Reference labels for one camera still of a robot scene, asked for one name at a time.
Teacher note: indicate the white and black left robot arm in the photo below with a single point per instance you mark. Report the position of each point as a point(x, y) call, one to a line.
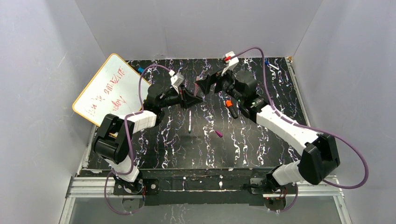
point(113, 141)

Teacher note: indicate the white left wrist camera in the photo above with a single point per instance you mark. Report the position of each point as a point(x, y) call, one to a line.
point(176, 80)

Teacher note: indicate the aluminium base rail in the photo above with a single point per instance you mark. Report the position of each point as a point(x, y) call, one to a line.
point(100, 187)

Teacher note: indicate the yellow framed whiteboard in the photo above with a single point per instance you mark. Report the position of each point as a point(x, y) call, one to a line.
point(113, 89)

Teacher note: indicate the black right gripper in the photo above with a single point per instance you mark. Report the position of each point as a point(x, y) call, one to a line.
point(217, 82)

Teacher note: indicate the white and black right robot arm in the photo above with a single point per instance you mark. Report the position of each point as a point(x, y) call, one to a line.
point(318, 151)

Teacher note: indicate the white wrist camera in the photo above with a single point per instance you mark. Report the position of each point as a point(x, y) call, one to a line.
point(231, 60)
point(176, 80)

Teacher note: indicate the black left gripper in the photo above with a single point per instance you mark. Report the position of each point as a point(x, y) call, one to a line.
point(182, 97)

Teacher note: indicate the magenta pen cap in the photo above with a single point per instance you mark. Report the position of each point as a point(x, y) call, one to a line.
point(219, 133)

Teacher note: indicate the black orange highlighter marker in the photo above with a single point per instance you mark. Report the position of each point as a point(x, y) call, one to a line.
point(231, 109)

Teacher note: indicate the white green thin pen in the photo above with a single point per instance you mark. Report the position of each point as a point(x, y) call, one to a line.
point(190, 122)

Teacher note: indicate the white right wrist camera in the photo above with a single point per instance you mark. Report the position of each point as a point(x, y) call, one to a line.
point(231, 60)

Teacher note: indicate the white blue marker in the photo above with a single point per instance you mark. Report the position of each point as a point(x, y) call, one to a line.
point(271, 65)

